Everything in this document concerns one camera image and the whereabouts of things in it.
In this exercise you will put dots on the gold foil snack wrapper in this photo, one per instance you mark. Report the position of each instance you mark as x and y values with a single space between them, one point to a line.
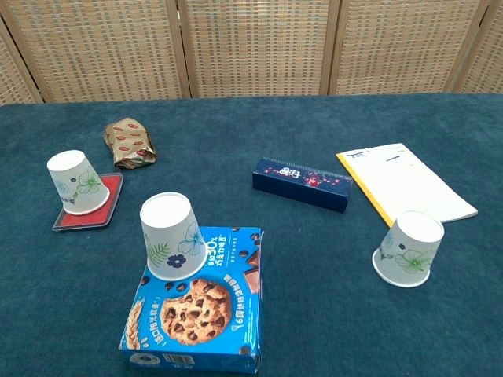
129 143

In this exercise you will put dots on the teal table cloth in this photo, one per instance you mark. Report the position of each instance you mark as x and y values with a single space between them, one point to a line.
306 267

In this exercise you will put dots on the woven bamboo folding screen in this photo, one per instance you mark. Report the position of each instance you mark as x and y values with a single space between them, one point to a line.
251 47

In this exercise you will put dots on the blue chocolate cookie box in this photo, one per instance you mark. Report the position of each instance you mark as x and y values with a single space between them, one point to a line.
196 314

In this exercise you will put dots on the long dark blue box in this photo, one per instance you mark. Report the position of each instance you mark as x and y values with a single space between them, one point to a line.
302 185

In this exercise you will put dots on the white notepad yellow spine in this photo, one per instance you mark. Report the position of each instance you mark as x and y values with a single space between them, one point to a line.
408 184

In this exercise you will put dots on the red ink stamp pad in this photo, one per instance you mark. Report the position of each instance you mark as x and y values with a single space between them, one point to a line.
90 220

